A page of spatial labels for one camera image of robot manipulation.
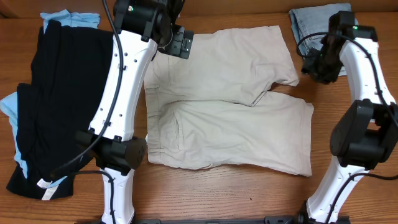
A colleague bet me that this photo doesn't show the folded light blue jeans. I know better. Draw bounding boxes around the folded light blue jeans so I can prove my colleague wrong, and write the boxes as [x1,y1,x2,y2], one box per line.
[288,2,360,77]

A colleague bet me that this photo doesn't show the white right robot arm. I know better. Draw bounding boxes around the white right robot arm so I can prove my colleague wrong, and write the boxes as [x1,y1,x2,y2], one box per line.
[291,25,397,223]

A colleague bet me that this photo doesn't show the beige khaki shorts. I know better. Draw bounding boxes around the beige khaki shorts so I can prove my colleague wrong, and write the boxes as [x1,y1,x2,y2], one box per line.
[144,26,314,176]

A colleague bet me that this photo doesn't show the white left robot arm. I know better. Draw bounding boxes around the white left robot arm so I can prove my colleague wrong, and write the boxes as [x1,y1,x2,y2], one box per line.
[76,0,193,223]

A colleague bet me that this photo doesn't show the light blue garment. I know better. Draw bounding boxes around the light blue garment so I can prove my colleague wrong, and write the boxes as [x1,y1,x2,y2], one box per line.
[1,9,100,200]

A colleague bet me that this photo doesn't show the black garment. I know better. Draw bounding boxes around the black garment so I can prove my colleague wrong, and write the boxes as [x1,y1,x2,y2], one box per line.
[7,21,113,200]

